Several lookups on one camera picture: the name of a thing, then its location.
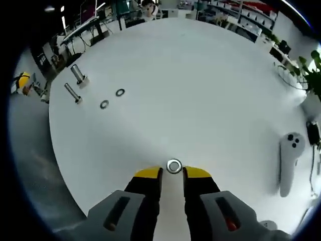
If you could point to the potted green plant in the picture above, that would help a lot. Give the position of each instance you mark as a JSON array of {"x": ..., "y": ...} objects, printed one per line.
[{"x": 312, "y": 75}]

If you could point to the small steel washer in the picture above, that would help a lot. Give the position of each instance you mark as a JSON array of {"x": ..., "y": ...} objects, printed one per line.
[
  {"x": 118, "y": 93},
  {"x": 101, "y": 105},
  {"x": 168, "y": 166}
]

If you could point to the white monitor desk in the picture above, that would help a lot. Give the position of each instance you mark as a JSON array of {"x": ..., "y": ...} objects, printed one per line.
[{"x": 80, "y": 28}]

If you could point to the large threaded steel stud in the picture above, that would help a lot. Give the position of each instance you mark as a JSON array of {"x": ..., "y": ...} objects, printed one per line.
[{"x": 77, "y": 74}]

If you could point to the black coiled power adapter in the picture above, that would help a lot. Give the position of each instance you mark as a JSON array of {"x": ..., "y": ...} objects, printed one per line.
[{"x": 313, "y": 133}]

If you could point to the computer monitor with red screen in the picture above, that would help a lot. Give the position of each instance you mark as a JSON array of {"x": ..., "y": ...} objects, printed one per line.
[{"x": 87, "y": 11}]

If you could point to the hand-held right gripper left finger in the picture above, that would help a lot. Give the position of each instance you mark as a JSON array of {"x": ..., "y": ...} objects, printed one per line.
[{"x": 120, "y": 216}]

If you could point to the storage shelving with white bins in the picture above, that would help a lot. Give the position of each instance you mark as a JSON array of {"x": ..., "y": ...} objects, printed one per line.
[{"x": 245, "y": 15}]

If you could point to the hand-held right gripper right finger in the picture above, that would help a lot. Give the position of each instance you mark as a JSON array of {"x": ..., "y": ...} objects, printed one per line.
[{"x": 220, "y": 216}]

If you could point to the small threaded steel stud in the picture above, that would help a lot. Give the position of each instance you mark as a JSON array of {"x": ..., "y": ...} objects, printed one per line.
[{"x": 71, "y": 93}]

